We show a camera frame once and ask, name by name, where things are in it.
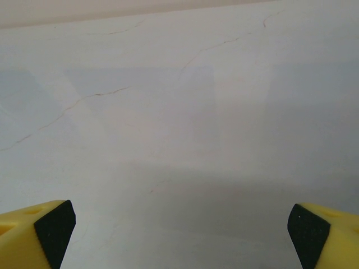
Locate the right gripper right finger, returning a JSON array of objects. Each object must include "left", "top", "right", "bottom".
[{"left": 287, "top": 202, "right": 359, "bottom": 269}]

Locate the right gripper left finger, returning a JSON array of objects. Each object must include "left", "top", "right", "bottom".
[{"left": 0, "top": 199, "right": 76, "bottom": 269}]

